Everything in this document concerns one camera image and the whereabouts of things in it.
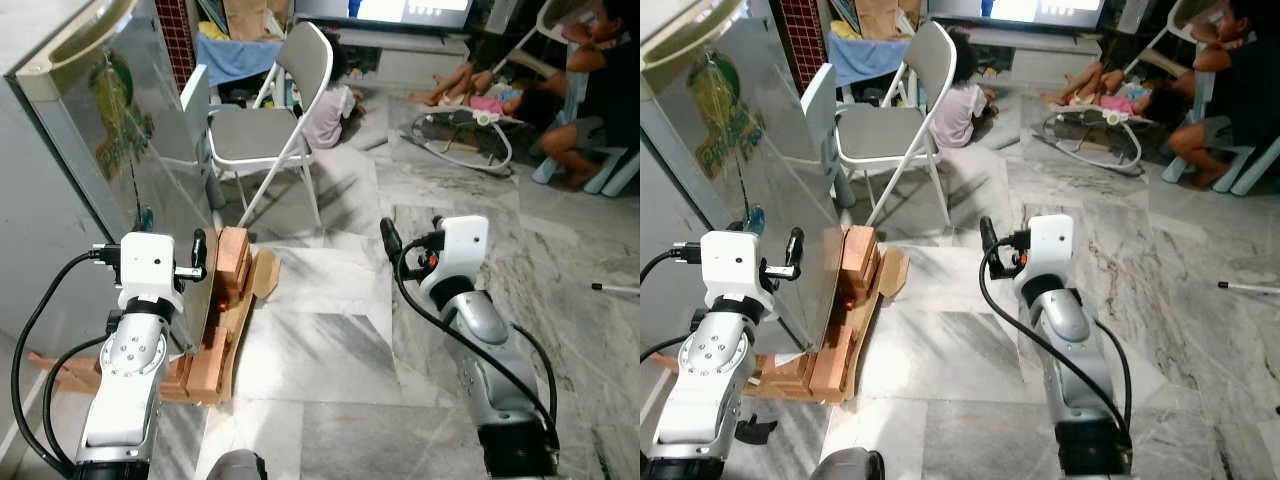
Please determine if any green fridge sticker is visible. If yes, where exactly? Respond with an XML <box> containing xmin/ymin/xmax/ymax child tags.
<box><xmin>86</xmin><ymin>52</ymin><xmax>157</xmax><ymax>183</ymax></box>
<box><xmin>690</xmin><ymin>50</ymin><xmax>773</xmax><ymax>183</ymax></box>

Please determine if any grey folding chair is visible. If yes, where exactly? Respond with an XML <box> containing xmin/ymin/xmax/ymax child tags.
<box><xmin>205</xmin><ymin>20</ymin><xmax>337</xmax><ymax>231</ymax></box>
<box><xmin>834</xmin><ymin>20</ymin><xmax>961</xmax><ymax>227</ymax></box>

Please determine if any baby bouncer seat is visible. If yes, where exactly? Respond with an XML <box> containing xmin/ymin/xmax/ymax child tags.
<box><xmin>1040</xmin><ymin>95</ymin><xmax>1193</xmax><ymax>178</ymax></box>
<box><xmin>398</xmin><ymin>95</ymin><xmax>533</xmax><ymax>178</ymax></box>

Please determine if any child in pale shirt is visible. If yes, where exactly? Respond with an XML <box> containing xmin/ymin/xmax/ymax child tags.
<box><xmin>300</xmin><ymin>34</ymin><xmax>367</xmax><ymax>151</ymax></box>
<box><xmin>928</xmin><ymin>28</ymin><xmax>1001</xmax><ymax>151</ymax></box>

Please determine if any baby in pink clothes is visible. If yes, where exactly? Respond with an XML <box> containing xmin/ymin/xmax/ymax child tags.
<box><xmin>408</xmin><ymin>60</ymin><xmax>541</xmax><ymax>119</ymax></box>
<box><xmin>1040</xmin><ymin>60</ymin><xmax>1191</xmax><ymax>119</ymax></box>

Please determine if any blue cloth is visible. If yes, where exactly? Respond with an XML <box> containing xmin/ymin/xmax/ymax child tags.
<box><xmin>828</xmin><ymin>28</ymin><xmax>889</xmax><ymax>89</ymax></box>
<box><xmin>194</xmin><ymin>30</ymin><xmax>287</xmax><ymax>89</ymax></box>

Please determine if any grey robot leg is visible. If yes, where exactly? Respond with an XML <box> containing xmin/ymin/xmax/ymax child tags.
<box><xmin>808</xmin><ymin>447</ymin><xmax>887</xmax><ymax>480</ymax></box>
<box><xmin>204</xmin><ymin>449</ymin><xmax>267</xmax><ymax>480</ymax></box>

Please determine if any light blue plastic stool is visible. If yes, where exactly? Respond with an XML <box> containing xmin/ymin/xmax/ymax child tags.
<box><xmin>532</xmin><ymin>68</ymin><xmax>641</xmax><ymax>198</ymax></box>
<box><xmin>1160</xmin><ymin>68</ymin><xmax>1280</xmax><ymax>198</ymax></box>

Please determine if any television screen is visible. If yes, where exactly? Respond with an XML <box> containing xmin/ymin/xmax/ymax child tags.
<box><xmin>925</xmin><ymin>0</ymin><xmax>1111</xmax><ymax>31</ymax></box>
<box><xmin>294</xmin><ymin>0</ymin><xmax>477</xmax><ymax>31</ymax></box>

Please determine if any brown cardboard box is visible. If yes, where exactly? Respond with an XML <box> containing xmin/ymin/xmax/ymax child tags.
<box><xmin>850</xmin><ymin>0</ymin><xmax>926</xmax><ymax>41</ymax></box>
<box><xmin>221</xmin><ymin>0</ymin><xmax>293</xmax><ymax>43</ymax></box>

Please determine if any seated person in black shirt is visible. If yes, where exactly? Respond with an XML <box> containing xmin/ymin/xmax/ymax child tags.
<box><xmin>538</xmin><ymin>0</ymin><xmax>641</xmax><ymax>191</ymax></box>
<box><xmin>1165</xmin><ymin>0</ymin><xmax>1280</xmax><ymax>191</ymax></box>

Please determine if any white plastic chair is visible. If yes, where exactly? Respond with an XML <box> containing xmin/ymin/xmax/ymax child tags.
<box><xmin>1130</xmin><ymin>0</ymin><xmax>1216</xmax><ymax>73</ymax></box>
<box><xmin>498</xmin><ymin>0</ymin><xmax>583</xmax><ymax>73</ymax></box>

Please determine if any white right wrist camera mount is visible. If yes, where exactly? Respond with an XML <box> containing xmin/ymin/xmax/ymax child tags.
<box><xmin>1014</xmin><ymin>213</ymin><xmax>1077</xmax><ymax>293</ymax></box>
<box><xmin>418</xmin><ymin>214</ymin><xmax>492</xmax><ymax>293</ymax></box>

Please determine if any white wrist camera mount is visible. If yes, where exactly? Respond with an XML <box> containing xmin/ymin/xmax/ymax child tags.
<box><xmin>117</xmin><ymin>232</ymin><xmax>187</xmax><ymax>313</ymax></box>
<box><xmin>699</xmin><ymin>230</ymin><xmax>778</xmax><ymax>313</ymax></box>
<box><xmin>418</xmin><ymin>214</ymin><xmax>492</xmax><ymax>293</ymax></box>
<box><xmin>1014</xmin><ymin>213</ymin><xmax>1077</xmax><ymax>293</ymax></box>

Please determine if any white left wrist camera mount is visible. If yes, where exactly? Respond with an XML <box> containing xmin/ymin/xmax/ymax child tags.
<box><xmin>699</xmin><ymin>230</ymin><xmax>778</xmax><ymax>313</ymax></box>
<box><xmin>117</xmin><ymin>232</ymin><xmax>187</xmax><ymax>313</ymax></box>

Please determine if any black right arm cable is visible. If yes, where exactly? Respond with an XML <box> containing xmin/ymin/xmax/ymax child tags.
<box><xmin>977</xmin><ymin>238</ymin><xmax>1137</xmax><ymax>449</ymax></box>
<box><xmin>392</xmin><ymin>235</ymin><xmax>562</xmax><ymax>453</ymax></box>

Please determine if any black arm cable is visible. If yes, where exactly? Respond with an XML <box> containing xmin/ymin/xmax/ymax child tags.
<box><xmin>392</xmin><ymin>235</ymin><xmax>562</xmax><ymax>453</ymax></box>
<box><xmin>640</xmin><ymin>240</ymin><xmax>703</xmax><ymax>293</ymax></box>
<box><xmin>41</xmin><ymin>334</ymin><xmax>111</xmax><ymax>471</ymax></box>
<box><xmin>977</xmin><ymin>238</ymin><xmax>1137</xmax><ymax>449</ymax></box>
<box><xmin>9</xmin><ymin>243</ymin><xmax>123</xmax><ymax>473</ymax></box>
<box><xmin>640</xmin><ymin>334</ymin><xmax>693</xmax><ymax>365</ymax></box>

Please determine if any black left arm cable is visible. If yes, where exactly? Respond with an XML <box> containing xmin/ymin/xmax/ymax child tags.
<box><xmin>9</xmin><ymin>243</ymin><xmax>123</xmax><ymax>473</ymax></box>
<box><xmin>640</xmin><ymin>240</ymin><xmax>703</xmax><ymax>293</ymax></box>
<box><xmin>41</xmin><ymin>334</ymin><xmax>111</xmax><ymax>471</ymax></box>
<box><xmin>640</xmin><ymin>334</ymin><xmax>693</xmax><ymax>365</ymax></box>

